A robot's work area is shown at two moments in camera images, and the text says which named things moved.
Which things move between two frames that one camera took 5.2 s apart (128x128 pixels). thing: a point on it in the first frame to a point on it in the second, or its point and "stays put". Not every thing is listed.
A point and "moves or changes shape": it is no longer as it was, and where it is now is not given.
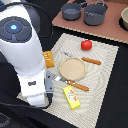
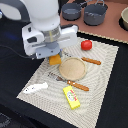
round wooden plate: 73,69 stays put
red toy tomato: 86,45 stays put
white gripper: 33,88 to 47,43
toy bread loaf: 49,60 moves or changes shape
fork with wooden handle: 58,78 stays put
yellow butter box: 71,97 stays put
